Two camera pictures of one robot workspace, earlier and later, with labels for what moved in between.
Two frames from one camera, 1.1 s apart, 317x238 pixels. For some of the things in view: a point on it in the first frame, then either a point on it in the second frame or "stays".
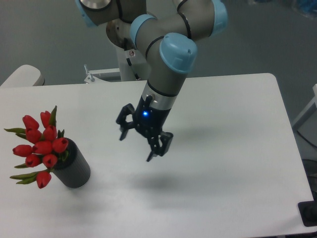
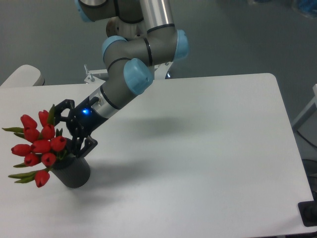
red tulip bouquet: x=48 y=146 stays
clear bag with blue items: x=307 y=8 stays
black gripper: x=150 y=121 → x=82 y=121
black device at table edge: x=308 y=212 stays
